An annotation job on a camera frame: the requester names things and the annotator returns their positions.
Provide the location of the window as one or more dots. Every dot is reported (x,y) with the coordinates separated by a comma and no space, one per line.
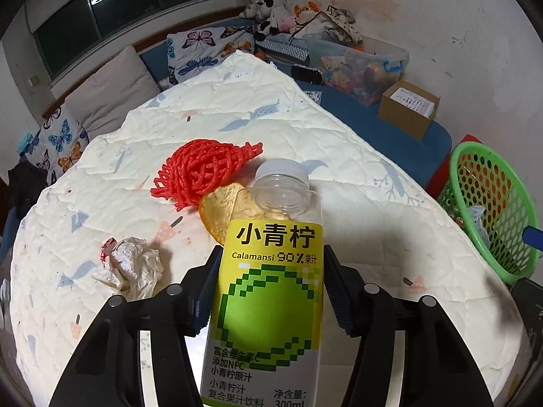
(127,8)

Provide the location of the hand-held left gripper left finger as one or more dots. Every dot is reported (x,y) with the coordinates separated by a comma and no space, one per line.
(203,296)

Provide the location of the red foam fruit net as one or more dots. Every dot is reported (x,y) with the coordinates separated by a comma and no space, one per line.
(199,169)

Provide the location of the red box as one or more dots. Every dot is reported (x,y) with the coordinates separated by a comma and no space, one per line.
(441,174)

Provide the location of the butterfly print pillow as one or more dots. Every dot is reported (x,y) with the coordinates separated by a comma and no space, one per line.
(203,51)
(59,140)

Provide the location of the black pouch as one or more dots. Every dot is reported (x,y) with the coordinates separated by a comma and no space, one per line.
(305,73)

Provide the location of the green plastic basket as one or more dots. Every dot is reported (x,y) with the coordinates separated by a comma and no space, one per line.
(475,165)

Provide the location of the beige pillow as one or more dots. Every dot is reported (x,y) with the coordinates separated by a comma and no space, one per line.
(114,93)

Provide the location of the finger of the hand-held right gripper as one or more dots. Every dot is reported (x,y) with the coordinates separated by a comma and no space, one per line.
(534,235)

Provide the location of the cream printed quilt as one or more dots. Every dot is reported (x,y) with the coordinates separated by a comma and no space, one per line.
(339,157)

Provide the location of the pink plush toy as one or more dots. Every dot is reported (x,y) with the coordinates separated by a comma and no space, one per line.
(289,20)

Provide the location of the orange fox plush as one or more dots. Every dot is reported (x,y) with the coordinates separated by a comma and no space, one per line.
(305,12)

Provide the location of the wall switch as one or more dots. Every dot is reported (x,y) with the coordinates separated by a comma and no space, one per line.
(32,79)

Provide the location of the patterned flat box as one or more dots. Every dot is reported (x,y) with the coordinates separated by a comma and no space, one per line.
(284,46)

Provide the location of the dark clothes pile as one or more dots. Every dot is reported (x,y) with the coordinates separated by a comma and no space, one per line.
(25,186)

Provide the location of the black and white cow plush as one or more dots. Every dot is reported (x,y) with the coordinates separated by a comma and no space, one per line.
(263,8)

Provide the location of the clear plastic storage box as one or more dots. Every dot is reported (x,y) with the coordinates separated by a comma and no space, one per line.
(360,68)

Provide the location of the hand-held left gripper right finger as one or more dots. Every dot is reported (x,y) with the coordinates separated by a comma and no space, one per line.
(339,296)

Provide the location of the crumpled white paper ball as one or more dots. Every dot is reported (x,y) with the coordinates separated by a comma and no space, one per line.
(135,267)

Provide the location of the brown cardboard box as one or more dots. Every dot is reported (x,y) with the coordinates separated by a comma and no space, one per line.
(403,114)

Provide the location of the patterned cloth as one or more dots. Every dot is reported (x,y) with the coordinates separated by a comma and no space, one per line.
(339,23)

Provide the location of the yellow-brown peel piece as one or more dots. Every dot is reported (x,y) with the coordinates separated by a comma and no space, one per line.
(216,212)

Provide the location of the clear juice bottle yellow-green label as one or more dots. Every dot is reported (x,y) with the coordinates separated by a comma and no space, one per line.
(267,305)

